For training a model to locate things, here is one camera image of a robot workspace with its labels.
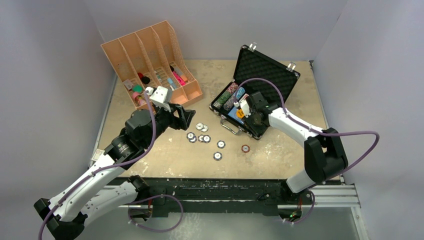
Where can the chrome case handle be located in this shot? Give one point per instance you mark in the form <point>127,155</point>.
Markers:
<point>230,126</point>

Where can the blue 10 chip far left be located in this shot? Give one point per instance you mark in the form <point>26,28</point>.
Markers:
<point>190,135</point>

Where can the peach desk organizer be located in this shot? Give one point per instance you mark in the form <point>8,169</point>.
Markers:
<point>151,51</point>

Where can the blue 10 chip under middle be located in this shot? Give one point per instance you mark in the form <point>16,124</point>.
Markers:
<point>201,138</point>

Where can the blue playing card deck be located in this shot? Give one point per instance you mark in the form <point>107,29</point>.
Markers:
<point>232,115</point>

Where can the blue 10 chip upper single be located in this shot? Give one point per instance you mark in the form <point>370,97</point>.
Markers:
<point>221,144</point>

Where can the white 1 chip lower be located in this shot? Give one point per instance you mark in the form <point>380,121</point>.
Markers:
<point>204,129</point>

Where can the small white red box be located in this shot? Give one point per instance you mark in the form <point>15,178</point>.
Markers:
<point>97,154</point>

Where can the black poker chip case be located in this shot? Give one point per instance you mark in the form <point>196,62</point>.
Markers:
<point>257,72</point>

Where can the blue 10 chip under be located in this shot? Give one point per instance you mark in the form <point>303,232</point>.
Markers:
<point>193,140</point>
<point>201,138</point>

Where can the pink highlighter marker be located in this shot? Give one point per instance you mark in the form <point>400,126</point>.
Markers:
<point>179,75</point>

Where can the green red chip row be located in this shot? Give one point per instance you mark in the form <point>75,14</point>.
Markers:
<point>225,95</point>

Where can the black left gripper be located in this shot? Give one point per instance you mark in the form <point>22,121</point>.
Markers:
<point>181,122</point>

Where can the blue orange chip row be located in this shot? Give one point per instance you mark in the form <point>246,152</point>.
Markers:
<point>229,104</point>

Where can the green round tape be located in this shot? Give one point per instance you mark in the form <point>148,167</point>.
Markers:
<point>137,88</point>

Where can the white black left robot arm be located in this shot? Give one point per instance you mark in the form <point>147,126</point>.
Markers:
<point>67,214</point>

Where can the blue 10 chip under left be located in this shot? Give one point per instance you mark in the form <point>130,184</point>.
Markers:
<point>193,140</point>

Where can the red playing card deck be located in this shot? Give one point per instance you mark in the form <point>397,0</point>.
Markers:
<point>243,97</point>

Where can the red 5 chip stack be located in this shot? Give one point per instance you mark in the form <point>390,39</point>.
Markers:
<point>245,148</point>

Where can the yellow big blind button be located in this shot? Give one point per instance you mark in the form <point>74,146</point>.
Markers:
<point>239,113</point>

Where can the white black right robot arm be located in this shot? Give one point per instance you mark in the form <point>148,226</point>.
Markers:
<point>323,151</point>

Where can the black red round object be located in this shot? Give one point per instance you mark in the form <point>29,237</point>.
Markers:
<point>144,79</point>

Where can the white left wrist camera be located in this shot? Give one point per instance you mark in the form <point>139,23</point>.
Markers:
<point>160,96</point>

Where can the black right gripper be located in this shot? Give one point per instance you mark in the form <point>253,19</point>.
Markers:
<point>256,131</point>

